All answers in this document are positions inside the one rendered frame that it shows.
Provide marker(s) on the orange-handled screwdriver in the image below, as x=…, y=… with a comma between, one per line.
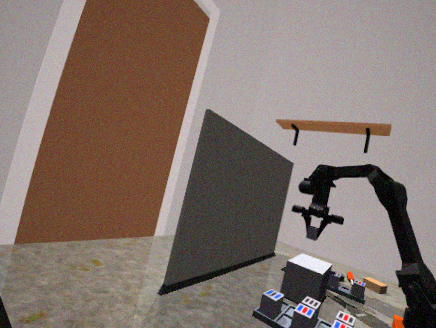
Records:
x=350, y=277

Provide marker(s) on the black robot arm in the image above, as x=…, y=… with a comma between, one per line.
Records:
x=417, y=282

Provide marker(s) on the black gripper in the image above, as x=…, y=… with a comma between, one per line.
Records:
x=326, y=219

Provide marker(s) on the grey flat panel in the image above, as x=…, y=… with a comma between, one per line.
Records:
x=233, y=203

